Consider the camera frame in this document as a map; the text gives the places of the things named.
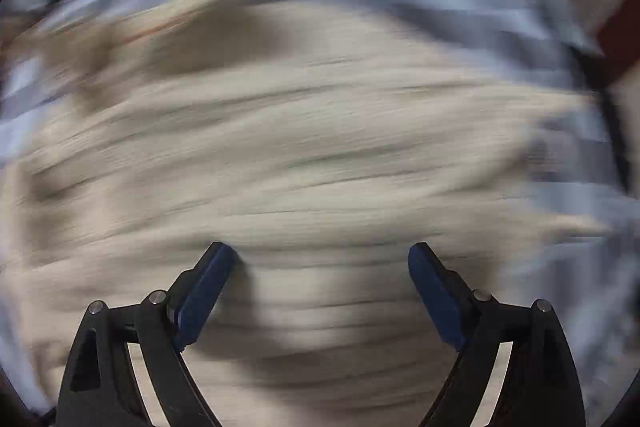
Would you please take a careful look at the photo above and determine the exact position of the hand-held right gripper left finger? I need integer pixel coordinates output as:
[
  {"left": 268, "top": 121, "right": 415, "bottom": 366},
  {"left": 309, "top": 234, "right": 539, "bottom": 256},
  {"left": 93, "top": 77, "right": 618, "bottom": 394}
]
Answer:
[{"left": 56, "top": 241, "right": 237, "bottom": 427}]

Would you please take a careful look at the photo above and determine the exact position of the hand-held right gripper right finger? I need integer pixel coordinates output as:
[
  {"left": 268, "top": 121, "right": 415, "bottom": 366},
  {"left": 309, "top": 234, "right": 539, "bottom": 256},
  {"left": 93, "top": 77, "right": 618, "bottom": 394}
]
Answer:
[{"left": 407, "top": 242, "right": 586, "bottom": 427}]

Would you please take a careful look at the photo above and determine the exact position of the cream plaid button shirt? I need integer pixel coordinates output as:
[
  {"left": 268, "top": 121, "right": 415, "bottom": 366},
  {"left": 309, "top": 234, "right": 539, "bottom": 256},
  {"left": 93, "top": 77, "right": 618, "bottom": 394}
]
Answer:
[{"left": 0, "top": 0, "right": 621, "bottom": 427}]

